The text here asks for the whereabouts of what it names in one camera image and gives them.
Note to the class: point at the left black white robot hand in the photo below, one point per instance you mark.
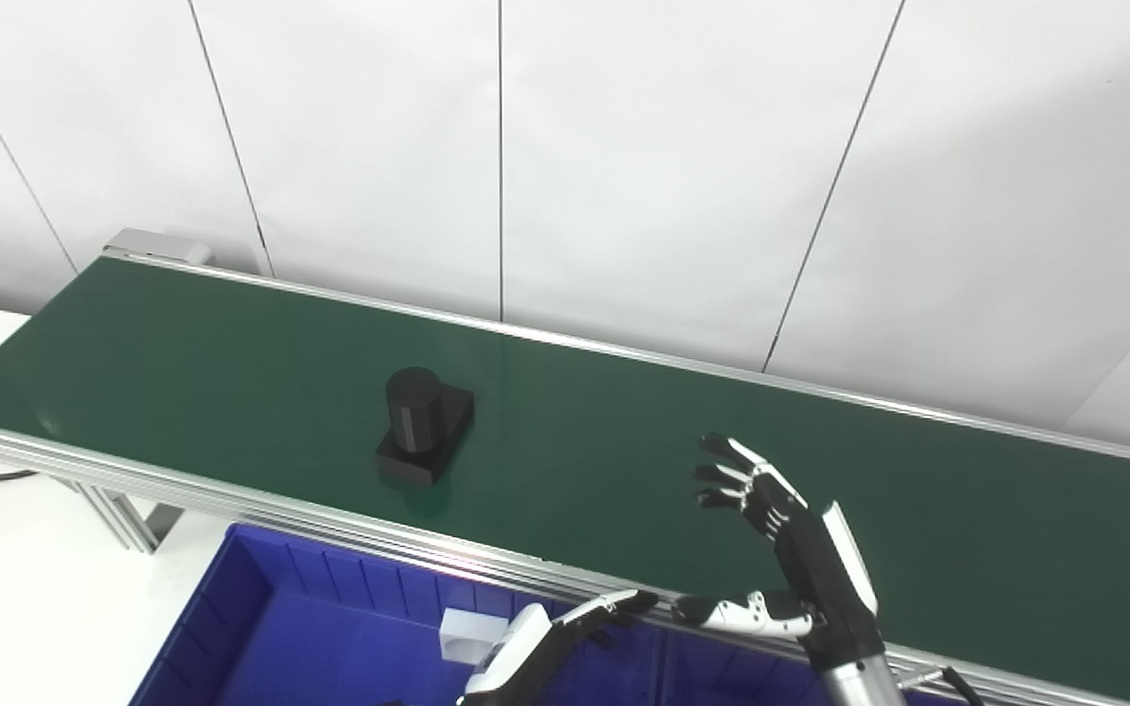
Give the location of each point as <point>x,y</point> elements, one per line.
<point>516,657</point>

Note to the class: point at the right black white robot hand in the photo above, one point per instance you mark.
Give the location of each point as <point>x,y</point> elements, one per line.
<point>820,579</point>

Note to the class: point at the black cylinder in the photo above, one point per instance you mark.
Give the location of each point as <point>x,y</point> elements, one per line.
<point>423,431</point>

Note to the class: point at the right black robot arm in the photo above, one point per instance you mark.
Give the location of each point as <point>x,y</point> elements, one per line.
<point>864,686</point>

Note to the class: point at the white rectangular block part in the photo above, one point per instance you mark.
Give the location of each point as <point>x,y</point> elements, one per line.
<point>467,637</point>

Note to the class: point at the green conveyor belt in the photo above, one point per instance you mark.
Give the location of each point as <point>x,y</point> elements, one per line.
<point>575,431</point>

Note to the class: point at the aluminium conveyor leg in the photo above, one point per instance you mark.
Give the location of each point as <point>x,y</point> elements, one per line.
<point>124,515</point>

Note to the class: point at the grey conveyor motor box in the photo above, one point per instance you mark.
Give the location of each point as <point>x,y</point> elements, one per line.
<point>158,245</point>

